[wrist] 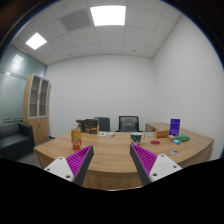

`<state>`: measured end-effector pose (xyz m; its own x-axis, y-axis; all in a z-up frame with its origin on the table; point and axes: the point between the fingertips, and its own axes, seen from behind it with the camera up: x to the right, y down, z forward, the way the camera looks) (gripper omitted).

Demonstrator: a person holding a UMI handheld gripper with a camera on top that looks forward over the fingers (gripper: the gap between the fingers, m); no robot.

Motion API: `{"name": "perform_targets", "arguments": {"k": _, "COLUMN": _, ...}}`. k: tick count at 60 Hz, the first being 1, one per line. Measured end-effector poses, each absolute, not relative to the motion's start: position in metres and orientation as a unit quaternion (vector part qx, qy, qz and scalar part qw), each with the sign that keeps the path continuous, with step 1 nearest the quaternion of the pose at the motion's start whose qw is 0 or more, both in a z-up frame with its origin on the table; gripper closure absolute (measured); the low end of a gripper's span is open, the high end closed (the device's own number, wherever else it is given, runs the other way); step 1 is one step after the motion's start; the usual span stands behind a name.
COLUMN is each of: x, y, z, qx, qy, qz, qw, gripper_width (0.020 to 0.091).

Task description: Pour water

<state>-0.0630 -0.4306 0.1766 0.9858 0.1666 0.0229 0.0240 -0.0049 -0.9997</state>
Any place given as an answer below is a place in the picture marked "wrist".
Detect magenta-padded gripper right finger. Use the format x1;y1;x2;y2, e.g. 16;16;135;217
129;143;183;186

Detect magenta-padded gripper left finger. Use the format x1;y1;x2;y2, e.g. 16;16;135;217
43;144;95;187

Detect yellow-labelled tea bottle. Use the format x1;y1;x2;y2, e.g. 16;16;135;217
70;121;83;151

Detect green white-lined mug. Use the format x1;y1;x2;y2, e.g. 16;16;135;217
130;132;146;146

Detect orange box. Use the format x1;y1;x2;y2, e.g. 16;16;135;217
154;129;170;139

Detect wooden side desk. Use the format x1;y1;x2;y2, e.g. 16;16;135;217
144;122;171;133

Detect small brown cardboard box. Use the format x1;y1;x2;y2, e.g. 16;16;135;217
89;125;100;135

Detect green and white leaflet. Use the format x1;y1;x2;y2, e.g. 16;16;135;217
96;131;117;138

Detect black mesh-back office chair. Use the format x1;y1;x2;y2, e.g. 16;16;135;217
115;115;143;133

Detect large dark brown box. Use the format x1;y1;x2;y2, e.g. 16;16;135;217
83;118;100;135

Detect purple standing pouch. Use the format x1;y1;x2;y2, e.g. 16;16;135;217
168;118;181;137

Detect black solid-back office chair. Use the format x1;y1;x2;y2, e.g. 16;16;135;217
94;116;111;132

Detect wooden glass-door shelf cabinet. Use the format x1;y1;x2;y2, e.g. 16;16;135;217
22;73;52;145

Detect black leather sofa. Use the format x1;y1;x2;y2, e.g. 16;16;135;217
0;121;36;161

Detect small rectangular ceiling light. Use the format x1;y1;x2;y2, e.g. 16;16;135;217
25;32;48;51

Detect grey ceiling air vent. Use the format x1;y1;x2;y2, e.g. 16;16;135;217
59;8;93;32

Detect large rectangular ceiling light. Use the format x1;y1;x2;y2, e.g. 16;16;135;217
89;5;127;27

